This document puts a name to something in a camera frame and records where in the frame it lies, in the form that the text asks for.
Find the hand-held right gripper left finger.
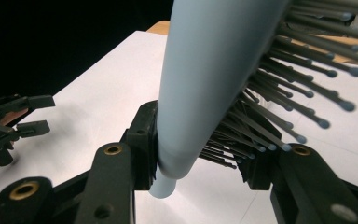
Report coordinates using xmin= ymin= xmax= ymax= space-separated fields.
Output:
xmin=122 ymin=100 xmax=159 ymax=190

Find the light blue hairbrush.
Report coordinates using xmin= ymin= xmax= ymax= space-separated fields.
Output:
xmin=148 ymin=0 xmax=358 ymax=200

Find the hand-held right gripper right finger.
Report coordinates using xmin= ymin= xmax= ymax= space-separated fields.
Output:
xmin=227 ymin=102 xmax=282 ymax=191

